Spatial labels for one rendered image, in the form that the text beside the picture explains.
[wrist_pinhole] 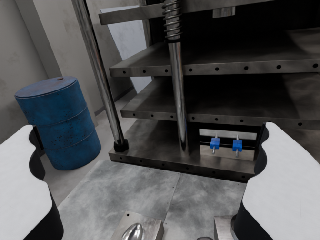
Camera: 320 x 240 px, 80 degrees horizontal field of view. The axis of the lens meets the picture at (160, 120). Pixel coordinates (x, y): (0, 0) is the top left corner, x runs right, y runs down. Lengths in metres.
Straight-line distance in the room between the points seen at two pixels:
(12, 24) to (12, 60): 0.40
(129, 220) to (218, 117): 0.60
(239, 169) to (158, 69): 0.63
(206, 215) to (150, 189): 0.27
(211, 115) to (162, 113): 0.26
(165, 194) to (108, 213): 0.25
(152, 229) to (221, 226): 0.23
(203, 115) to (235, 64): 0.28
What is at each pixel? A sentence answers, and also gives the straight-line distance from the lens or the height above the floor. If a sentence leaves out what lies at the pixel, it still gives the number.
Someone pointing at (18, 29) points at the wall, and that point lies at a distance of 3.02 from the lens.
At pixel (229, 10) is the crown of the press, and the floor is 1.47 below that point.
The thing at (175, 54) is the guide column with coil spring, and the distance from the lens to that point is 0.85.
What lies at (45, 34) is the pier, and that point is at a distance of 2.84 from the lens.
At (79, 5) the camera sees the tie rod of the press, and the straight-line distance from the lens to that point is 1.02.
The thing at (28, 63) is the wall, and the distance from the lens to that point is 3.01.
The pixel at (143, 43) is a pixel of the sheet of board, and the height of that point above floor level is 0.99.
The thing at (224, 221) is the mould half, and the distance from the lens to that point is 0.72.
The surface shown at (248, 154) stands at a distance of 1.09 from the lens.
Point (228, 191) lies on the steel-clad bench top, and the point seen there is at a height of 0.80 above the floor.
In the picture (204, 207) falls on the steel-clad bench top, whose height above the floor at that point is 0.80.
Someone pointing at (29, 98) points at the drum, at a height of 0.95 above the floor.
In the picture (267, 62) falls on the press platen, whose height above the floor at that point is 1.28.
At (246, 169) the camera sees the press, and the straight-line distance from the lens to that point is 1.06.
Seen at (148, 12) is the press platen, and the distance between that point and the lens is 0.95.
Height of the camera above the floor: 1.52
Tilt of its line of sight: 29 degrees down
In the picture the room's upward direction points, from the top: 9 degrees counter-clockwise
